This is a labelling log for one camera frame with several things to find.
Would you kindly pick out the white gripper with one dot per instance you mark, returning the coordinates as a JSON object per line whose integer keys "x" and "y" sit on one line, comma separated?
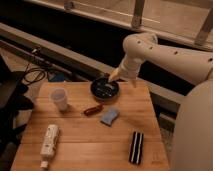
{"x": 128, "y": 70}

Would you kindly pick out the dark ceramic bowl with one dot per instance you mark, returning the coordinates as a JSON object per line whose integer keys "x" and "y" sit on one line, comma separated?
{"x": 104, "y": 90}

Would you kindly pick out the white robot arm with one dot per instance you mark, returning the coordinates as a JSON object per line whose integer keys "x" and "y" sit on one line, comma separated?
{"x": 192, "y": 146}

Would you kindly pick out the blue sponge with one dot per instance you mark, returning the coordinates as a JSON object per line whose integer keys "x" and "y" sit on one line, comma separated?
{"x": 109, "y": 116}

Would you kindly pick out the translucent plastic cup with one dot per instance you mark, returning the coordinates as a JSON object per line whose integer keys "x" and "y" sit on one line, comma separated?
{"x": 59, "y": 98}

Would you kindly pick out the blue box on floor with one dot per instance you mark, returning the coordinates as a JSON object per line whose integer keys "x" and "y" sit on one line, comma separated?
{"x": 59, "y": 77}

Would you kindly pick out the black white striped eraser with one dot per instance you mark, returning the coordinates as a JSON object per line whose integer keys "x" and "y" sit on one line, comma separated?
{"x": 135, "y": 154}

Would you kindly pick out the white plastic bottle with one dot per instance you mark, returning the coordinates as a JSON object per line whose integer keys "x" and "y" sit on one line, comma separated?
{"x": 49, "y": 143}

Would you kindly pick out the black chair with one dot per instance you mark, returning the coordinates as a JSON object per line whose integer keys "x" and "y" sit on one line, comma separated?
{"x": 12, "y": 100}

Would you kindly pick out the metal window frame rail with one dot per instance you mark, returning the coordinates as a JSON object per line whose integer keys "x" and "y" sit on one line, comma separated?
{"x": 187, "y": 22}

